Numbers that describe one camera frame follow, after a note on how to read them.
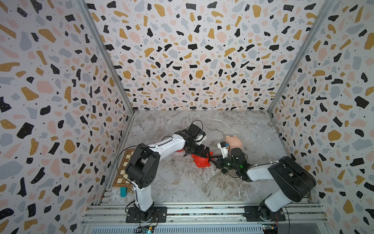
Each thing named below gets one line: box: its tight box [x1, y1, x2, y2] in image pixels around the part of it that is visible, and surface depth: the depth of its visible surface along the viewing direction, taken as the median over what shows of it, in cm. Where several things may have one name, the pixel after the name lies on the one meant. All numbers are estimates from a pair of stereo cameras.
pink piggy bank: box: [224, 135, 244, 151], surface depth 96 cm
